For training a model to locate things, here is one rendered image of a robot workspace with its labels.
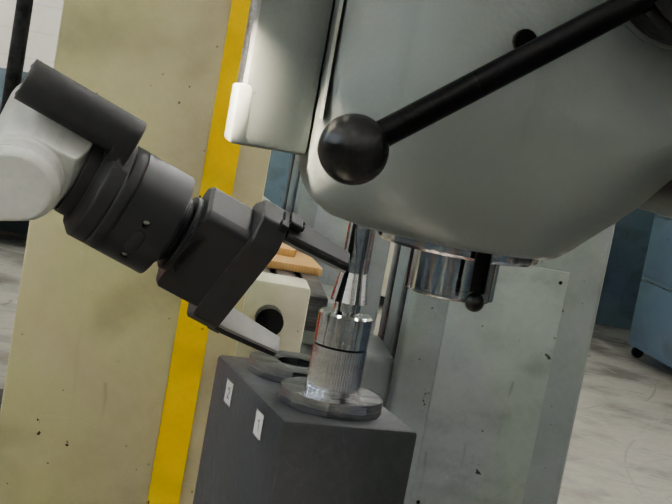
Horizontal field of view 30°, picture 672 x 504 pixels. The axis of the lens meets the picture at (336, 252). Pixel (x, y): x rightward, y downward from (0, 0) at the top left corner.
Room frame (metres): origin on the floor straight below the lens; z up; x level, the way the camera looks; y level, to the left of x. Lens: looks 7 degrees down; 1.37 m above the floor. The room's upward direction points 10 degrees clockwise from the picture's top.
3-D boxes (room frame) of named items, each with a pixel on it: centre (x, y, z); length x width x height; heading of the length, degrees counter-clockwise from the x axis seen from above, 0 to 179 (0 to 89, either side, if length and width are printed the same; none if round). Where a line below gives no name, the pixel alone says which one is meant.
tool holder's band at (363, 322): (1.06, -0.02, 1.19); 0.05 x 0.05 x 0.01
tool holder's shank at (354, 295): (1.06, -0.02, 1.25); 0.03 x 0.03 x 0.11
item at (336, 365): (1.06, -0.02, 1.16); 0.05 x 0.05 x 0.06
